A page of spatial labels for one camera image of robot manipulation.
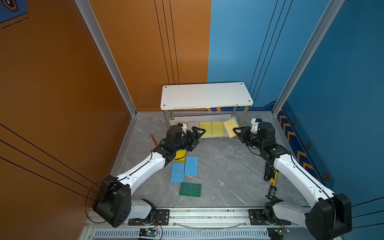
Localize yellow porous sponge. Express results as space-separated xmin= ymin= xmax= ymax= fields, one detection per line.
xmin=200 ymin=121 xmax=212 ymax=138
xmin=212 ymin=121 xmax=225 ymax=137

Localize cream yellow sponge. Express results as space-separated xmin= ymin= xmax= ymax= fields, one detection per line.
xmin=223 ymin=118 xmax=239 ymax=139

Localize blue sponge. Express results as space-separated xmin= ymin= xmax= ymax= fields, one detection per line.
xmin=170 ymin=163 xmax=185 ymax=183
xmin=185 ymin=157 xmax=199 ymax=176

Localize pale pink sponge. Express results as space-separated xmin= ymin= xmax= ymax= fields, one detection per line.
xmin=188 ymin=121 xmax=200 ymax=130

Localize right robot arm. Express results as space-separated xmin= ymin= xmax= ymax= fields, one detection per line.
xmin=232 ymin=122 xmax=353 ymax=240

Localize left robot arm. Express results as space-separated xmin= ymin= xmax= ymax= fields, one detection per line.
xmin=92 ymin=125 xmax=206 ymax=228

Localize white two-tier shelf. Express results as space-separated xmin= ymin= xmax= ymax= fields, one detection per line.
xmin=161 ymin=82 xmax=254 ymax=138

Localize small thick yellow sponge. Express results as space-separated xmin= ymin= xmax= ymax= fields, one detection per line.
xmin=174 ymin=150 xmax=187 ymax=163

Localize red hex key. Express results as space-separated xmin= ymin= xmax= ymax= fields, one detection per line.
xmin=151 ymin=132 xmax=158 ymax=147

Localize green scouring pad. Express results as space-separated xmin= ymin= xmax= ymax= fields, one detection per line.
xmin=180 ymin=183 xmax=202 ymax=198

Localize yellow black screwdriver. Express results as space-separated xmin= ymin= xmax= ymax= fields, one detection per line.
xmin=266 ymin=171 xmax=279 ymax=200

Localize right circuit board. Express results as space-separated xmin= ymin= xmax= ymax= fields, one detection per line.
xmin=267 ymin=228 xmax=291 ymax=240

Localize circuit board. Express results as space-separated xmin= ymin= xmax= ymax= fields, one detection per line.
xmin=267 ymin=228 xmax=291 ymax=240
xmin=138 ymin=229 xmax=159 ymax=240

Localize left circuit board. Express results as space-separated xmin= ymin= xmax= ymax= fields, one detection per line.
xmin=138 ymin=229 xmax=159 ymax=240

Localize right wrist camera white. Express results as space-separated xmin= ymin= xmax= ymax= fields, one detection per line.
xmin=251 ymin=118 xmax=262 ymax=134

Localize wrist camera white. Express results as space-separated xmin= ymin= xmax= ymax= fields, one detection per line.
xmin=251 ymin=118 xmax=262 ymax=134
xmin=181 ymin=123 xmax=187 ymax=133

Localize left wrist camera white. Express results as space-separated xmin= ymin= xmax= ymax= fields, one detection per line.
xmin=181 ymin=123 xmax=187 ymax=133

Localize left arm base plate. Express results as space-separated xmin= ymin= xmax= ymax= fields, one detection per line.
xmin=128 ymin=209 xmax=170 ymax=226

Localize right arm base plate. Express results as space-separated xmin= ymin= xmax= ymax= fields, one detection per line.
xmin=248 ymin=209 xmax=292 ymax=226

